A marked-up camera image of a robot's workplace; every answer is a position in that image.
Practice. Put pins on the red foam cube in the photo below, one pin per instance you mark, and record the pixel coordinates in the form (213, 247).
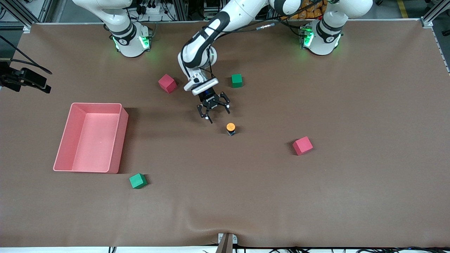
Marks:
(302, 146)
(167, 83)

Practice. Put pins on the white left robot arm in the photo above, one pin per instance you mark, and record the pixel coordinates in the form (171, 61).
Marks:
(321, 44)

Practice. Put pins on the white power strip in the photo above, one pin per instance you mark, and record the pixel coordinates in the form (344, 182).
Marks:
(154, 10)

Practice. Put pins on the pink plastic bin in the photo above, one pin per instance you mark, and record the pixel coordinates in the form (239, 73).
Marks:
(91, 151)

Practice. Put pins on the brown table mat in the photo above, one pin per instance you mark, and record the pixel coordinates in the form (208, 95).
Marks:
(225, 196)

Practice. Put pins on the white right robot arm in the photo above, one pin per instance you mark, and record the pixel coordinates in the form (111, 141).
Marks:
(130, 45)

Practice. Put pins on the aluminium frame strut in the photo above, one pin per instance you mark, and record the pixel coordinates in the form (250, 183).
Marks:
(20, 12)
(436, 12)

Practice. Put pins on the orange objects pile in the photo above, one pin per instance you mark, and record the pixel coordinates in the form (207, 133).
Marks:
(309, 14)

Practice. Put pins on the brown mounting bar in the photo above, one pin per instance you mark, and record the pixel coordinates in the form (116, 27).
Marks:
(225, 246)

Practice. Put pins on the green foam cube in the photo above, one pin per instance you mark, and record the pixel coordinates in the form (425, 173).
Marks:
(237, 80)
(137, 181)

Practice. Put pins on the small metal bracket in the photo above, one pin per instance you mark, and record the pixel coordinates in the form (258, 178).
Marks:
(235, 239)

